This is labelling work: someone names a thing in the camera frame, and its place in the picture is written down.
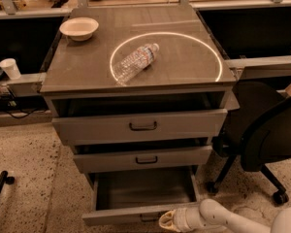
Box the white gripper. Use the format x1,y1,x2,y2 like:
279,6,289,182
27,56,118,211
159,207,203,232

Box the grey bottom drawer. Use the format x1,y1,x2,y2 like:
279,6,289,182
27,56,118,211
82,166,200,226

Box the grey drawer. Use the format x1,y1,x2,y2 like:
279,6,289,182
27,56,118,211
82,166,200,226
73,139,211,174
51,99,235,146

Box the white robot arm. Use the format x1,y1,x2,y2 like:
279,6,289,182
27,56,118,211
159,199,291,233

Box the grey middle drawer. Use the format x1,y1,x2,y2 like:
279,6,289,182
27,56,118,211
73,139,211,174

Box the grey top drawer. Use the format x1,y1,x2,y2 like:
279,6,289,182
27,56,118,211
51,99,235,146

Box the grey drawer cabinet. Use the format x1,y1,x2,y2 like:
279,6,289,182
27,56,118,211
39,5,241,180

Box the black office chair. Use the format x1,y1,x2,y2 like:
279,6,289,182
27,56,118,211
206,80,291,205

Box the clear plastic water bottle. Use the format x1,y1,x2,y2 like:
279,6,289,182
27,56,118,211
112,43,160,85

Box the white bowl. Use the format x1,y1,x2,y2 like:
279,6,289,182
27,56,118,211
59,17,99,42

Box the white paper cup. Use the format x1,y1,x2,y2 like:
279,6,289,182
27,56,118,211
0,58,21,80

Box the black cable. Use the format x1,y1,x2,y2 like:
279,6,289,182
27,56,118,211
0,87,40,119

